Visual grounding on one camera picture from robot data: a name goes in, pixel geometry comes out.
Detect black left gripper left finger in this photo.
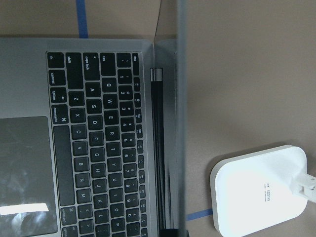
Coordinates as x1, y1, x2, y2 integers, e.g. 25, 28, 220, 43
159, 229, 178, 237

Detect white desk lamp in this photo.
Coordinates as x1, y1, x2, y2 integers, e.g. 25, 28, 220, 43
209, 145, 316, 237

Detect grey laptop with black keyboard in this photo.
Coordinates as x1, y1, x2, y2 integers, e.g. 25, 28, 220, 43
0, 0, 187, 237

